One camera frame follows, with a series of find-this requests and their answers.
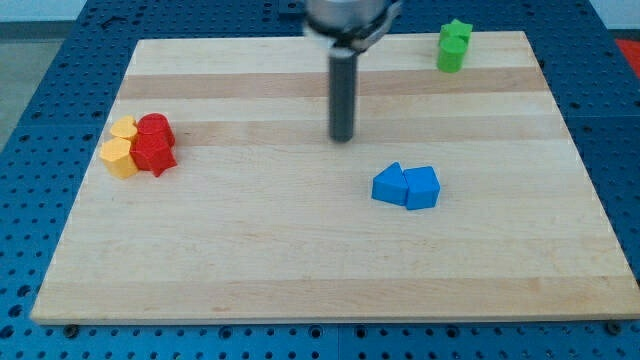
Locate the blue triangle block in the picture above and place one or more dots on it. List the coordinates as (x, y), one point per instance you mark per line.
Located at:
(390, 185)

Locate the wooden board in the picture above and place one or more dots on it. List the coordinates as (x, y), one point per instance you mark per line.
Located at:
(265, 220)

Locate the blue cube block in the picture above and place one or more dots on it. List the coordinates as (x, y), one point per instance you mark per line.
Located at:
(423, 188)

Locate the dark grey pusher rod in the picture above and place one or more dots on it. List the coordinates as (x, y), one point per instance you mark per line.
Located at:
(342, 94)

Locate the red star block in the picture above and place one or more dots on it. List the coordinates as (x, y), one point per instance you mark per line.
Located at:
(153, 153)

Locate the green star block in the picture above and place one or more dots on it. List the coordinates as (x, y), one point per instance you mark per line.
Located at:
(456, 29)

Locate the red cylinder block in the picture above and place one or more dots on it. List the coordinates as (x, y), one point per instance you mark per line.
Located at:
(156, 124)

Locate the yellow hexagon block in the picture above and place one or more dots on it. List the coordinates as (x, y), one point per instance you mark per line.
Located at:
(116, 157)

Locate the yellow heart block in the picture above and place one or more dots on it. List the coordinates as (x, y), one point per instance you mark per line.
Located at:
(124, 128)

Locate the green cylinder block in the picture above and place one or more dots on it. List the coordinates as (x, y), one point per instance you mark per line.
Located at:
(452, 51)

